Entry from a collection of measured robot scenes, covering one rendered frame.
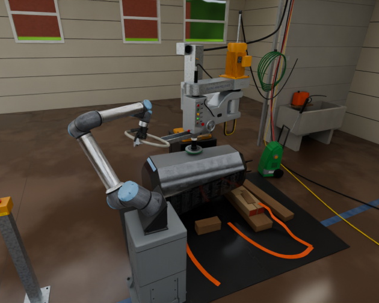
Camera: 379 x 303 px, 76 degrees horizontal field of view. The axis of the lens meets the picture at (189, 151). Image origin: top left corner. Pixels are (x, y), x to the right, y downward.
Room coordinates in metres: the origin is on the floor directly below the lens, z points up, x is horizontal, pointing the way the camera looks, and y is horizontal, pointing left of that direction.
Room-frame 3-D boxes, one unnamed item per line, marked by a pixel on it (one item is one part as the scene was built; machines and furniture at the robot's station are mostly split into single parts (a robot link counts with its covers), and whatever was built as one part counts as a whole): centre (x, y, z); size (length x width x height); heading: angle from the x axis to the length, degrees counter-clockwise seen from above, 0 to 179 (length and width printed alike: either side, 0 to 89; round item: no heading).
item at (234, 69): (3.22, -0.56, 1.90); 0.31 x 0.28 x 0.40; 41
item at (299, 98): (5.22, -2.39, 1.00); 0.50 x 0.22 x 0.33; 115
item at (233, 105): (3.23, -0.55, 1.34); 0.19 x 0.19 x 0.20
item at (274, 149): (3.70, -1.41, 0.43); 0.35 x 0.35 x 0.87; 7
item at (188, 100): (2.85, -0.11, 1.32); 0.36 x 0.22 x 0.45; 131
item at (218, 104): (3.04, -0.36, 1.30); 0.74 x 0.23 x 0.49; 131
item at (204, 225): (2.30, -0.24, 0.07); 0.30 x 0.12 x 0.12; 110
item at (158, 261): (1.49, 0.27, 0.43); 0.50 x 0.50 x 0.85; 25
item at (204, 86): (3.03, -0.32, 1.62); 0.96 x 0.25 x 0.17; 131
